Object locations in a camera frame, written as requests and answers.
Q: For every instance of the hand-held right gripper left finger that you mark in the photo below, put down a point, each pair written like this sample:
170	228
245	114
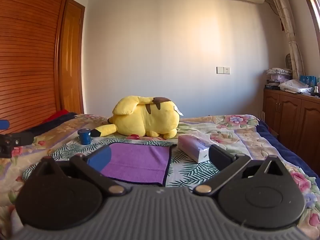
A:
100	158

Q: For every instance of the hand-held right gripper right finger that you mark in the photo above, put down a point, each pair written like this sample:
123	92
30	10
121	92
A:
221	156

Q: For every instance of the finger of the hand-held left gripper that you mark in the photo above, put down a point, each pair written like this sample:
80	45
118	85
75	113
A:
3	125
15	142

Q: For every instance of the purple towel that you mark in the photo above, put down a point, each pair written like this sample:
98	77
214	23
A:
140	162

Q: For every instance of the small blue jar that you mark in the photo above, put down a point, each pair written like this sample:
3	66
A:
84	137

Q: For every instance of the pink and white tissue pack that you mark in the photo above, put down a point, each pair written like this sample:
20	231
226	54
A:
193	146

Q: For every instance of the leaf-print white cloth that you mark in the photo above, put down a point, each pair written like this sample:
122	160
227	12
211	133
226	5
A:
190	172

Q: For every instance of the dark navy cloth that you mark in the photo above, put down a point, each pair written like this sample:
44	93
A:
50	126

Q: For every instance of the red cloth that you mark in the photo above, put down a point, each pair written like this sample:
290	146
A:
56	116

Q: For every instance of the dark blue blanket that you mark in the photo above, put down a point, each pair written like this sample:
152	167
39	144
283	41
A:
283	152

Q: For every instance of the yellow plush toy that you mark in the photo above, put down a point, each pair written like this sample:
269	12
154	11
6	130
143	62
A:
147	117

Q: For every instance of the wooden slatted wardrobe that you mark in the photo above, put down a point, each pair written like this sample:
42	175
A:
27	55

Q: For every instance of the wooden cabinet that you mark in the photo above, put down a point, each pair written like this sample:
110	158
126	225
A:
290	120

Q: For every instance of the wooden door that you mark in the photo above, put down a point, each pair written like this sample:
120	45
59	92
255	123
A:
72	60

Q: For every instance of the stack of boxes and packs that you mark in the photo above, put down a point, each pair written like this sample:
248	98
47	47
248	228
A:
278	76

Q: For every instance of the white printed cloth bundle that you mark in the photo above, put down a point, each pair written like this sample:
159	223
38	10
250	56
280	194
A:
295	85

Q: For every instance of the blue boxes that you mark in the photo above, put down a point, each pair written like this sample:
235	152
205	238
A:
308	81

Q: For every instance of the small white bottle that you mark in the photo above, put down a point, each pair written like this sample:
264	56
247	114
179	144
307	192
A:
316	91

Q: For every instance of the dark oval fan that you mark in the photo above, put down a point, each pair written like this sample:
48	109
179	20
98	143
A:
288	61

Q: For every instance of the patterned beige curtain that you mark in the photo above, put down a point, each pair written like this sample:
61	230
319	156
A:
287	25

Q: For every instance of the white wall socket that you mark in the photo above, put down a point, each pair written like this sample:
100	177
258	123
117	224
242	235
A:
223	70

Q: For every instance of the wooden window frame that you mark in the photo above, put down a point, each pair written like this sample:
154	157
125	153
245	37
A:
312	5

